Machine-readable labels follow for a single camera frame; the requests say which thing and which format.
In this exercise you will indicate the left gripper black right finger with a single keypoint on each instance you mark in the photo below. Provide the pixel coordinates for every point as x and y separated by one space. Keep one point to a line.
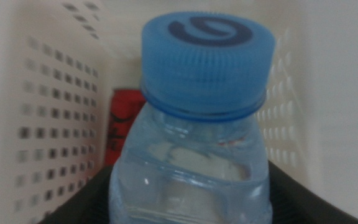
297 202

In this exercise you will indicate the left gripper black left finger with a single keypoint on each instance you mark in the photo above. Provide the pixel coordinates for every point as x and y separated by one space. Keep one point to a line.
89 202

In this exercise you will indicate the small water bottle blue cap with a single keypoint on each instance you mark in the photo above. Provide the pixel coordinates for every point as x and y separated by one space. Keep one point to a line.
204 68

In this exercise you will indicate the white perforated plastic basket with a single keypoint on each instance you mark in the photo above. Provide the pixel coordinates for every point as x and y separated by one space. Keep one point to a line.
11 31

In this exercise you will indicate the red soda can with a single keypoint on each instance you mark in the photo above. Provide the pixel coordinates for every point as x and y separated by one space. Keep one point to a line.
121 105

